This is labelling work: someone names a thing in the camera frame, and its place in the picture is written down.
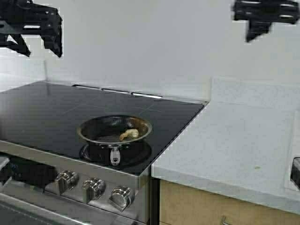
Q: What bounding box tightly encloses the steel stove knob middle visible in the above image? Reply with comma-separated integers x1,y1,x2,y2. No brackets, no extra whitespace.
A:
82,177,106,203

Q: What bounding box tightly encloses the black glass stove cooktop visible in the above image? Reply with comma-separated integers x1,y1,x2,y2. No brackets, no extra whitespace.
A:
0,81,210,225

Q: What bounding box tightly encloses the steel stove knob right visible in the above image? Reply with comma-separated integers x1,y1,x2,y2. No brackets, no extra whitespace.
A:
108,186,135,211

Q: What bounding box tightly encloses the stove display panel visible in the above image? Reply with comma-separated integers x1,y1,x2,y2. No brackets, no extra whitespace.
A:
9,156,58,189

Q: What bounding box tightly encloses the wooden base cabinet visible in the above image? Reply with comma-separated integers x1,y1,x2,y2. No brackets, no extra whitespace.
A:
159,180,300,225

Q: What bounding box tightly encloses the black object right edge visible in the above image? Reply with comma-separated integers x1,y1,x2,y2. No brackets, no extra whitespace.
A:
290,157,300,189

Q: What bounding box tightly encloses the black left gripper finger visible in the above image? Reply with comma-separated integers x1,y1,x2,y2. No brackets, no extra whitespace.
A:
0,2,63,58

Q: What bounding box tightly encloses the steel frying pan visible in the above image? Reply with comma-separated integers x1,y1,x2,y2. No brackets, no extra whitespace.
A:
77,115,152,168

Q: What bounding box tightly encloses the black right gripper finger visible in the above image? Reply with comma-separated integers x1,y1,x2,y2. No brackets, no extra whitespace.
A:
0,34,31,57

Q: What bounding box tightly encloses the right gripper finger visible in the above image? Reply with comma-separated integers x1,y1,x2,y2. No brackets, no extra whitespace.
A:
245,20,272,43
232,0,300,23

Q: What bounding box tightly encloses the metal cabinet handle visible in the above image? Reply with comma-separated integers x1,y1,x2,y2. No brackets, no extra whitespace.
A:
220,216,232,225

